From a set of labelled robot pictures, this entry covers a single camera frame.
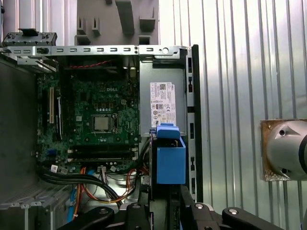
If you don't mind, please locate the square brown base plate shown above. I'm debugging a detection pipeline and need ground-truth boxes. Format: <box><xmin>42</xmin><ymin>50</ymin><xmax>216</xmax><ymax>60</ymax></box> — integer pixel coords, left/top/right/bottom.
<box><xmin>260</xmin><ymin>119</ymin><xmax>307</xmax><ymax>182</ymax></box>

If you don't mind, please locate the red fan wire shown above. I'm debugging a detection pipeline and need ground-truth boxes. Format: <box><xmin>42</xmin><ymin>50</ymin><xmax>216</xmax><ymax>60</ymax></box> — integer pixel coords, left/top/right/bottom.
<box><xmin>71</xmin><ymin>59</ymin><xmax>112</xmax><ymax>69</ymax></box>

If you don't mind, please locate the black cable bundle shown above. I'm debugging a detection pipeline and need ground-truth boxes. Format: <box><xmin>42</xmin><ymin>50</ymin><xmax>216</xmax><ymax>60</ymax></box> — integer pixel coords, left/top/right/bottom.
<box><xmin>38</xmin><ymin>165</ymin><xmax>151</xmax><ymax>209</ymax></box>

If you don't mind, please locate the grey parts rack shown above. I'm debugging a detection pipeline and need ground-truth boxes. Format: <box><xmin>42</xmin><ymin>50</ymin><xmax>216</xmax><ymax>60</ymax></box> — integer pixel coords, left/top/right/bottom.
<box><xmin>74</xmin><ymin>0</ymin><xmax>160</xmax><ymax>46</ymax></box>

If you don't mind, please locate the green motherboard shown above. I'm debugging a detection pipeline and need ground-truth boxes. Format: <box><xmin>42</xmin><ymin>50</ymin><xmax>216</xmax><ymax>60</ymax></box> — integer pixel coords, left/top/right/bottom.
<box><xmin>35</xmin><ymin>71</ymin><xmax>141</xmax><ymax>173</ymax></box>

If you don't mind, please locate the hard disk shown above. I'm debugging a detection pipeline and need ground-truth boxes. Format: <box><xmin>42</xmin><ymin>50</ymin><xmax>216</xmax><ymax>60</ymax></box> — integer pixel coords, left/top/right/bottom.
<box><xmin>148</xmin><ymin>123</ymin><xmax>188</xmax><ymax>230</ymax></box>

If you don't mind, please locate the silver CPU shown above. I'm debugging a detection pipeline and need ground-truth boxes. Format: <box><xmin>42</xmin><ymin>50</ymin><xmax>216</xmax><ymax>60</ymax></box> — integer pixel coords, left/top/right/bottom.
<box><xmin>92</xmin><ymin>115</ymin><xmax>113</xmax><ymax>132</ymax></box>

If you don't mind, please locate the grey power supply unit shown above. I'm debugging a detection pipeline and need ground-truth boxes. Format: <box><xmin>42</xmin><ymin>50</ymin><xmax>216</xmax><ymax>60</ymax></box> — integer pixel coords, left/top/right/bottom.
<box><xmin>139</xmin><ymin>59</ymin><xmax>188</xmax><ymax>137</ymax></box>

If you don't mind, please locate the black RAM stick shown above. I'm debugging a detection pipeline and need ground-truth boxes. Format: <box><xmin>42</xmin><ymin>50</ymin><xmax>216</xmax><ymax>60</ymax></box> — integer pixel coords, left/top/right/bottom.
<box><xmin>68</xmin><ymin>155</ymin><xmax>138</xmax><ymax>164</ymax></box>

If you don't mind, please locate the metal disk bay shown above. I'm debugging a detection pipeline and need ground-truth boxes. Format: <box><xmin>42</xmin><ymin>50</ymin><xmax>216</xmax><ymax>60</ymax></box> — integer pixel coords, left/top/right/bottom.
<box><xmin>0</xmin><ymin>184</ymin><xmax>80</xmax><ymax>230</ymax></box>

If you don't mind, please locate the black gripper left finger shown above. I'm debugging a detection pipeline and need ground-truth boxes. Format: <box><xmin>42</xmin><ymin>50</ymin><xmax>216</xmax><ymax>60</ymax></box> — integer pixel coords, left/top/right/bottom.
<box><xmin>57</xmin><ymin>202</ymin><xmax>150</xmax><ymax>230</ymax></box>

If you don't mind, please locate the orange wire bundle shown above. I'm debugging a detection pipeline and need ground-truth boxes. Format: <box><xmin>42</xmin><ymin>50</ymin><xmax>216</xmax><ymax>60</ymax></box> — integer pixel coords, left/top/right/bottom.
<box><xmin>79</xmin><ymin>166</ymin><xmax>137</xmax><ymax>204</ymax></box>

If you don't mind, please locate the metal expansion slot retainer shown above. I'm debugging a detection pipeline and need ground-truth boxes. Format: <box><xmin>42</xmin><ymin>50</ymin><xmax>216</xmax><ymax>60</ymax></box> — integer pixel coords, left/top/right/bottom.
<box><xmin>2</xmin><ymin>28</ymin><xmax>58</xmax><ymax>46</ymax></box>

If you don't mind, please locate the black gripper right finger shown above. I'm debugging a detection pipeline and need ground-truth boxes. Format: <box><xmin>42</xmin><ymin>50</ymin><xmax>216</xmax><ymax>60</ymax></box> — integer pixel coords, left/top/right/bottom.
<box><xmin>181</xmin><ymin>185</ymin><xmax>283</xmax><ymax>230</ymax></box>

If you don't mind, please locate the black open PC case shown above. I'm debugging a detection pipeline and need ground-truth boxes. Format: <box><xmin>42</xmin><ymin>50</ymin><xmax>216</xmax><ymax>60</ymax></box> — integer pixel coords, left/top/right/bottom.
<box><xmin>0</xmin><ymin>44</ymin><xmax>204</xmax><ymax>230</ymax></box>

